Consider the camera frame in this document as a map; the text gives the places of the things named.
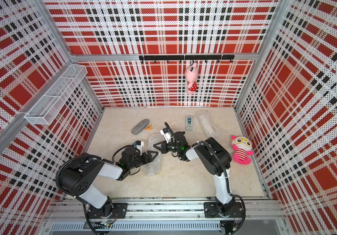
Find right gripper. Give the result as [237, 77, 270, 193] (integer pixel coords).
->
[154, 140, 181, 153]

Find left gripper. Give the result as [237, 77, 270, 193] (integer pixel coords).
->
[129, 151, 158, 170]

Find bubble wrap sheet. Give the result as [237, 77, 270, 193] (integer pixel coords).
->
[144, 132, 164, 177]
[196, 110, 219, 138]

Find grey tape dispenser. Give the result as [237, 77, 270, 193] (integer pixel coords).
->
[185, 115, 193, 131]

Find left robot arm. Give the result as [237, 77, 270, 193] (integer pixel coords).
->
[55, 141, 159, 218]

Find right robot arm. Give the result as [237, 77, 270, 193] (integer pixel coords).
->
[153, 129, 246, 219]

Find orange scissors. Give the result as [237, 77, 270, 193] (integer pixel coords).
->
[145, 125, 153, 130]

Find pink owl plush toy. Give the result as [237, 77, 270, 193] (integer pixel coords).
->
[231, 136, 253, 165]

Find pink hanging plush toy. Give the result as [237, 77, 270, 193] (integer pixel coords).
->
[185, 62, 198, 94]

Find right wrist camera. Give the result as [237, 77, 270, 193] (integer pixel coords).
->
[160, 127, 173, 144]

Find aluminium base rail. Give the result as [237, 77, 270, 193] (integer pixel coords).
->
[43, 197, 288, 233]

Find black hook rail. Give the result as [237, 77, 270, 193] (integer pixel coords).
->
[139, 54, 235, 62]

